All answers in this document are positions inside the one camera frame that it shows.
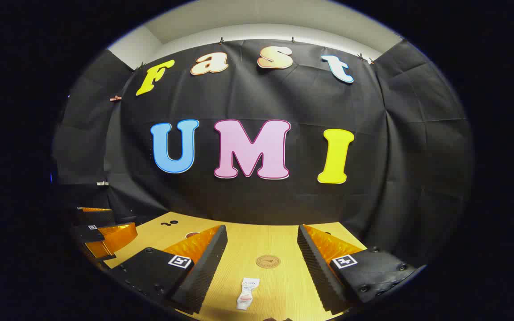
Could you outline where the round wooden coaster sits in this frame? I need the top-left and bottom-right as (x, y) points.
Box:
(256, 255), (281, 269)

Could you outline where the black backdrop cloth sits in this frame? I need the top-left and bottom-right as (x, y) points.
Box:
(52, 38), (474, 268)

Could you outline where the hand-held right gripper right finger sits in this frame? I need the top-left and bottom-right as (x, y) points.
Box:
(297, 224), (418, 315)

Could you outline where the wooden desktop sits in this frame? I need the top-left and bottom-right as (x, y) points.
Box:
(101, 212), (369, 321)

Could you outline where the white toothpaste tube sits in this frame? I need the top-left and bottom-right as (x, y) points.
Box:
(236, 278), (261, 311)

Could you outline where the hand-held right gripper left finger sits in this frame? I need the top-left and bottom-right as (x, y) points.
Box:
(105, 224), (228, 314)

